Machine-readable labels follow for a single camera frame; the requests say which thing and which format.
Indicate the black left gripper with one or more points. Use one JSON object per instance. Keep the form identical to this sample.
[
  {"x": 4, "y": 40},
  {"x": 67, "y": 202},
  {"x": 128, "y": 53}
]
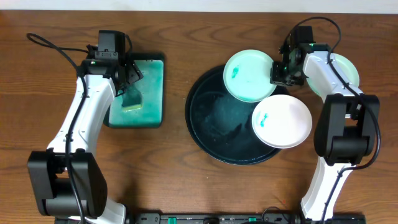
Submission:
[{"x": 130, "y": 78}]

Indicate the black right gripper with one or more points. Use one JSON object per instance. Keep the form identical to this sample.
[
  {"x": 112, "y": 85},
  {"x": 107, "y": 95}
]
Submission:
[{"x": 275, "y": 78}]

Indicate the green scrubbing sponge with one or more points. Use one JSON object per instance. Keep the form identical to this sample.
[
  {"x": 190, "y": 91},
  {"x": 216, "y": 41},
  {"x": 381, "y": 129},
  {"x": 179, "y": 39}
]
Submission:
[{"x": 132, "y": 99}]

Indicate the mint green plate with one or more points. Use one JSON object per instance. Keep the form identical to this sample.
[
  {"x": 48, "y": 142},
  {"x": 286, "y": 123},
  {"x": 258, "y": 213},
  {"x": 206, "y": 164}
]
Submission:
[
  {"x": 247, "y": 76},
  {"x": 349, "y": 70}
]

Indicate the white plate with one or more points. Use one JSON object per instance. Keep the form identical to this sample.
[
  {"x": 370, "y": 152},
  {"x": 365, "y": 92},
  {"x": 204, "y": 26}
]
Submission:
[{"x": 281, "y": 121}]

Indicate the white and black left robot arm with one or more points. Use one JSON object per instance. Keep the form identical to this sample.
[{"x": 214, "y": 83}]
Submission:
[{"x": 66, "y": 179}]

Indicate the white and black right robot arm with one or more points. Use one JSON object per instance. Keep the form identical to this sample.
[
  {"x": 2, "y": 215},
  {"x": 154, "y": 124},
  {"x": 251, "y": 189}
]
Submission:
[{"x": 347, "y": 136}]

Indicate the black rectangular soapy water tray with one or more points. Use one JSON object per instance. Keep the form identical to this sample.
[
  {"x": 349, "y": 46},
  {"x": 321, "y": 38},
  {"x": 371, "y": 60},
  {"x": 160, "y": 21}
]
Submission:
[{"x": 152, "y": 66}]

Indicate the round black serving tray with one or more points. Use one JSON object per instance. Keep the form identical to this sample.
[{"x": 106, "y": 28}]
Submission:
[{"x": 221, "y": 125}]

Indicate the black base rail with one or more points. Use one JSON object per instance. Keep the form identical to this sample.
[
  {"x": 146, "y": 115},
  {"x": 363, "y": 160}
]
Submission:
[{"x": 278, "y": 218}]

